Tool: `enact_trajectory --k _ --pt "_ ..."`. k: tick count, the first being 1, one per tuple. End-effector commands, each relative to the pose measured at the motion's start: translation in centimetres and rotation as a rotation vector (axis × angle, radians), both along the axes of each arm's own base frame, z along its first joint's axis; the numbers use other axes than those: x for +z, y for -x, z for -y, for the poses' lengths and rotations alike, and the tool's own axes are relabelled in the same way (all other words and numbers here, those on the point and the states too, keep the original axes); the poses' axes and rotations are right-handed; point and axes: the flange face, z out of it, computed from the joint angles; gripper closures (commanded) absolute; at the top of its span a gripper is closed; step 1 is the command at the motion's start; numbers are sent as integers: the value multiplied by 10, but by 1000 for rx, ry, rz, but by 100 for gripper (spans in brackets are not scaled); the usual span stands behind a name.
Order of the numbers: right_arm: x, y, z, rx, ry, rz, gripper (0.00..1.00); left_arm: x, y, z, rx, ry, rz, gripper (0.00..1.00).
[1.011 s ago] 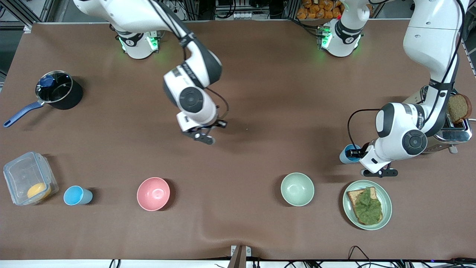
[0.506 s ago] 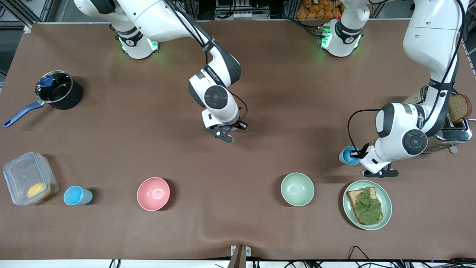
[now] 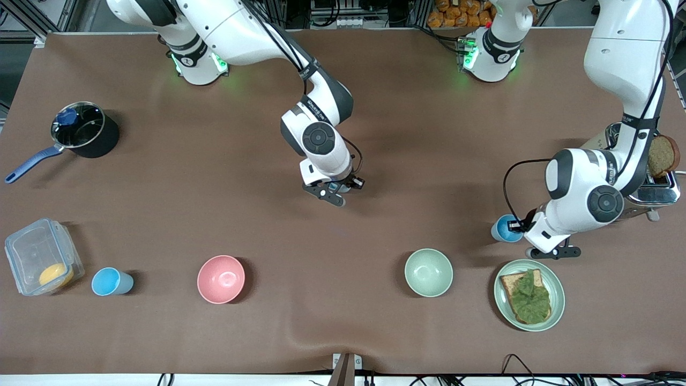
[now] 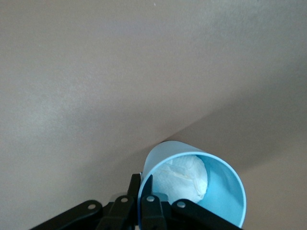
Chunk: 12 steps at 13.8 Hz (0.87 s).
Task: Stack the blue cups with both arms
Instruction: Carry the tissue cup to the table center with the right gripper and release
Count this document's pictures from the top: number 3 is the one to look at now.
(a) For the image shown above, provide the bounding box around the pale green plate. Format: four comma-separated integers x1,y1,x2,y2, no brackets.
494,259,565,332

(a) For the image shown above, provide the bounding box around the green lettuce leaf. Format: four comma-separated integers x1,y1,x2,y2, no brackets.
509,270,551,324

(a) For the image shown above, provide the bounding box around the toast slice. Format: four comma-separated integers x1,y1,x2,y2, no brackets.
499,268,553,325

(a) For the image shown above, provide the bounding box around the silver toaster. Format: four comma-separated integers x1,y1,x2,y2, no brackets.
605,122,682,222

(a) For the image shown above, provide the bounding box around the pale green bowl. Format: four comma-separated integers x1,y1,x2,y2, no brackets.
404,248,454,298

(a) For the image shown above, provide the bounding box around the pink bowl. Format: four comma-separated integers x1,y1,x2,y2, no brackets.
197,255,246,305

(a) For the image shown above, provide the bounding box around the brown bread slice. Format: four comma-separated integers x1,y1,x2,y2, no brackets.
647,134,681,179

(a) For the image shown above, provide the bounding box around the orange snack bag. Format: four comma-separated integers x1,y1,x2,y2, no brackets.
427,0,494,28

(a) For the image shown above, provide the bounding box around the glass pot lid blue knob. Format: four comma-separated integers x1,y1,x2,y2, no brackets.
51,101,106,149

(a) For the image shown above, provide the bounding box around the orange round food piece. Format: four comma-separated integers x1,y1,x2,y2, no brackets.
39,263,74,287

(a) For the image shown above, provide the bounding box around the clear plastic food container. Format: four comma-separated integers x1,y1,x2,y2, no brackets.
4,218,85,296

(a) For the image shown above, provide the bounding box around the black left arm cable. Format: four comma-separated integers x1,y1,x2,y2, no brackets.
503,158,553,223

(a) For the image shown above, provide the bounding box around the black cable loop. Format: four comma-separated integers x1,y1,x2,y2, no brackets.
501,353,538,386

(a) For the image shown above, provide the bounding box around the metal table edge bracket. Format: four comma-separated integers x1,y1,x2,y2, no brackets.
332,353,363,386

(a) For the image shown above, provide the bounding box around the black pot with blue handle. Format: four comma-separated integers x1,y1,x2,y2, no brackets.
4,101,121,184

